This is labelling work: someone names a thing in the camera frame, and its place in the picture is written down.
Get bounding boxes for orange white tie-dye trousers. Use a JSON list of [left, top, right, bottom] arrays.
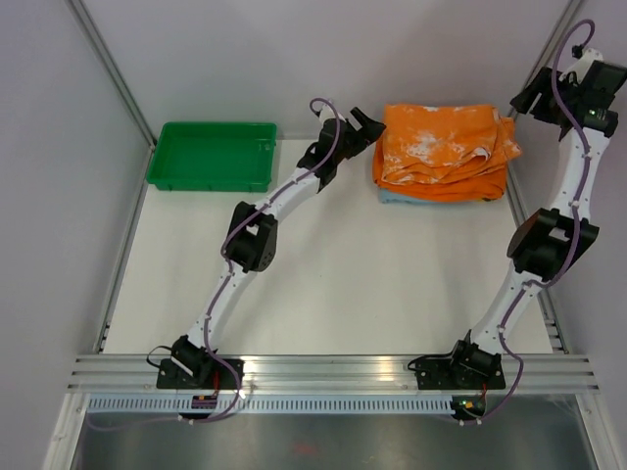
[[372, 104, 522, 187]]

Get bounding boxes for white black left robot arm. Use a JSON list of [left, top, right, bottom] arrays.
[[159, 99, 386, 389]]

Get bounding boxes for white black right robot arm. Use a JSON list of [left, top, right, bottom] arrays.
[[437, 46, 626, 390]]

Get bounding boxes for folded plain orange trousers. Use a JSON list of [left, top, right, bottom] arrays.
[[372, 150, 506, 203]]

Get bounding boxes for folded light blue cloth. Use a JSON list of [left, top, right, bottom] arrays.
[[378, 189, 434, 206]]

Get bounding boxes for green plastic tray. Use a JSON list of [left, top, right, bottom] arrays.
[[146, 121, 277, 193]]

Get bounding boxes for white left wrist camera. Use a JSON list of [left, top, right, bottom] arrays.
[[317, 107, 335, 123]]

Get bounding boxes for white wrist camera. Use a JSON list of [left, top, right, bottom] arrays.
[[570, 48, 603, 81], [317, 107, 335, 123]]

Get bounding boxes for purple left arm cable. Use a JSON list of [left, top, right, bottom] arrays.
[[195, 97, 344, 422]]

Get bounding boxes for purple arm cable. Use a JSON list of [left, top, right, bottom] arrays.
[[195, 97, 344, 422], [494, 20, 597, 422]]

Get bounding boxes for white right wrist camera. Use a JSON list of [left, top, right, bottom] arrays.
[[570, 48, 603, 81]]

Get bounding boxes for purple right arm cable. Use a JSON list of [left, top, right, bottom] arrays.
[[494, 20, 597, 422]]

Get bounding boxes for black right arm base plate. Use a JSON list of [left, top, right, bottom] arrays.
[[408, 357, 506, 391]]

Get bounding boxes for white slotted cable duct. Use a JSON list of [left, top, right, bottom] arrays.
[[87, 394, 454, 415]]

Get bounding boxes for aluminium mounting rail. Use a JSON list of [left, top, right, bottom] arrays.
[[67, 354, 600, 396]]

